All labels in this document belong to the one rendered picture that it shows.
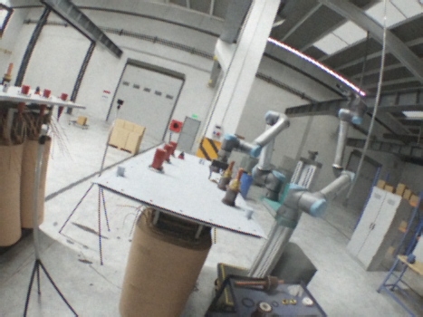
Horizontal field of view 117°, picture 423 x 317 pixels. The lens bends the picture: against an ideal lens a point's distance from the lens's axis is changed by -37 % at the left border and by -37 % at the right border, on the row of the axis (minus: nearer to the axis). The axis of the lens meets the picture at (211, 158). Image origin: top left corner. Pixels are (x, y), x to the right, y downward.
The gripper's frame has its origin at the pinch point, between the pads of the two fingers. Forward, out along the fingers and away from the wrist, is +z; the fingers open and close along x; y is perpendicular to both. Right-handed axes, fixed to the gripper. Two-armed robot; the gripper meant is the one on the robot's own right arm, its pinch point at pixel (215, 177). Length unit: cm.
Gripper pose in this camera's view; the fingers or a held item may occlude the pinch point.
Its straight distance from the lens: 151.5
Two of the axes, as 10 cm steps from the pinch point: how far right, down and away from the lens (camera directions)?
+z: -3.4, 9.3, 1.2
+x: -9.4, -3.3, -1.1
